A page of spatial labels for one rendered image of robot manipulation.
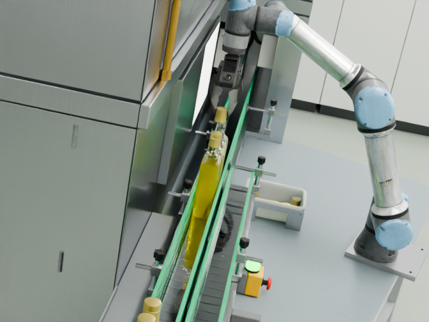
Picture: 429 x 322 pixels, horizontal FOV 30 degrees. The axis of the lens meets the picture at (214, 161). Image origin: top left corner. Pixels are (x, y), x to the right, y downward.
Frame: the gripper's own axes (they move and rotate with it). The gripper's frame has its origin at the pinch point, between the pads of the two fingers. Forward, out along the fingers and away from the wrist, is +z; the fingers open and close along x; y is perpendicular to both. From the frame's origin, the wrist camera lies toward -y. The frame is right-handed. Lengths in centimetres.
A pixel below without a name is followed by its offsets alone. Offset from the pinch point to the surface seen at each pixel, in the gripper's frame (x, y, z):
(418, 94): -124, 379, 88
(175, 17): 13, -37, -35
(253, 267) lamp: -19.2, -24.9, 36.9
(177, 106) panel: 12.3, -10.8, -2.5
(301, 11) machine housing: -19, 104, -13
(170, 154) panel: 12.3, -10.8, 13.0
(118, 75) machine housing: 21, -58, -24
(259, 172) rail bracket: -15.2, 19.0, 25.6
